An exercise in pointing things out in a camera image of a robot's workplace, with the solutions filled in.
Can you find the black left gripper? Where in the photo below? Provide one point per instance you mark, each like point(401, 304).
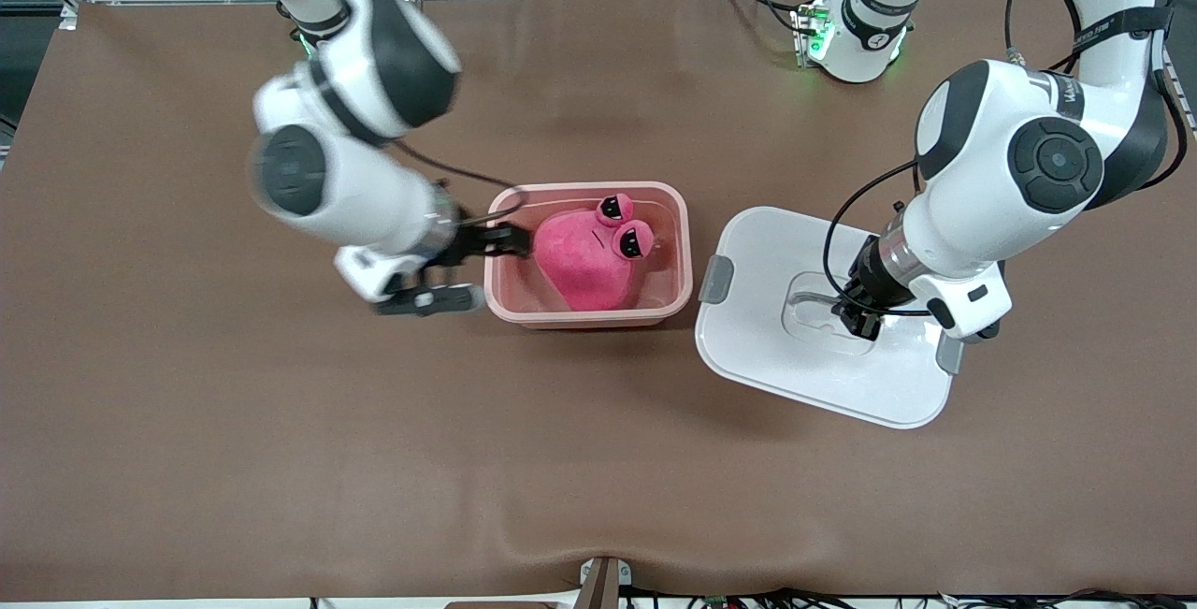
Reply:
point(871, 274)

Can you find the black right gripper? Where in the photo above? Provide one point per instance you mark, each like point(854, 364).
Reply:
point(467, 244)

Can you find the pink plush toy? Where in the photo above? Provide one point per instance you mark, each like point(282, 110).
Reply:
point(584, 263)

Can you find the white box lid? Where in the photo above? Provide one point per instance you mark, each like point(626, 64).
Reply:
point(767, 356)

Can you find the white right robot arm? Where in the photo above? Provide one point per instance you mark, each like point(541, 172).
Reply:
point(355, 197)

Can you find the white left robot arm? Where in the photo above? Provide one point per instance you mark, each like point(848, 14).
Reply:
point(973, 216)

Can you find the pink translucent plastic box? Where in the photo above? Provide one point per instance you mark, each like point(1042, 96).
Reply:
point(673, 291)

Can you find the brown table mat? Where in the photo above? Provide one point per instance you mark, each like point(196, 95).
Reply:
point(598, 459)

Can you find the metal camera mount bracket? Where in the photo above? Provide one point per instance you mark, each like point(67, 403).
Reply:
point(603, 586)

